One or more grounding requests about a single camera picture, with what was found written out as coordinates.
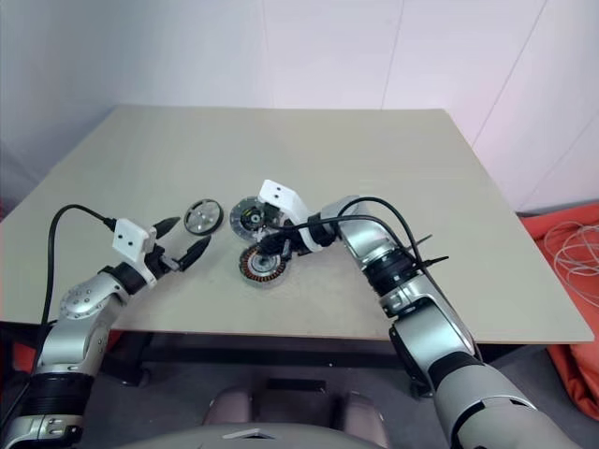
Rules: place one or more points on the round motor lid circuit board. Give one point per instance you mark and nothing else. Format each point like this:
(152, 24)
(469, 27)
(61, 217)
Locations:
(243, 220)

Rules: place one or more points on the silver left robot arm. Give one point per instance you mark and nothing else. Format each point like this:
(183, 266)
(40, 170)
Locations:
(70, 304)

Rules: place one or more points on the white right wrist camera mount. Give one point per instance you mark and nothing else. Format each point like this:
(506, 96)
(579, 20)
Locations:
(281, 192)

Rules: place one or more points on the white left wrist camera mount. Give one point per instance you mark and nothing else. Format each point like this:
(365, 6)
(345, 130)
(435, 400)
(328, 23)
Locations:
(128, 238)

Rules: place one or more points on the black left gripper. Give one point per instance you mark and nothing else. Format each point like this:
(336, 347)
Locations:
(159, 262)

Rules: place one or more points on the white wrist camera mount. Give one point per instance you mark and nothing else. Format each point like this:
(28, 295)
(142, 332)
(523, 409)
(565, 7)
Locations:
(128, 238)
(281, 192)

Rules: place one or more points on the grey robot torso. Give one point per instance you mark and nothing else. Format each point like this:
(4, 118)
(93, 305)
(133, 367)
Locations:
(243, 439)

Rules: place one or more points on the spoked silver rotor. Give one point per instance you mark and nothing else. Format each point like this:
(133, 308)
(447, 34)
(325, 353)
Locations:
(203, 217)

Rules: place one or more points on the dark rounded shape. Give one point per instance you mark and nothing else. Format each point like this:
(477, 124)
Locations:
(365, 416)
(229, 407)

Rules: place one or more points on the round motor housing copper windings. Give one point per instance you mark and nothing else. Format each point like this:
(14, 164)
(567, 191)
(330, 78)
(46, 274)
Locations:
(262, 276)

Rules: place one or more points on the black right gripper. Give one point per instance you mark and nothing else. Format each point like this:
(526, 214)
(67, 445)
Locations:
(291, 244)

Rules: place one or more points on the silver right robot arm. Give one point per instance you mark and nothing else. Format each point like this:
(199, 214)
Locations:
(444, 337)

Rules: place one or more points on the orange bean bag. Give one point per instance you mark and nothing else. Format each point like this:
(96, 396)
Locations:
(536, 234)

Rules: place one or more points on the black table frame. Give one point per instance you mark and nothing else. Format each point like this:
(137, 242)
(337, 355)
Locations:
(234, 348)

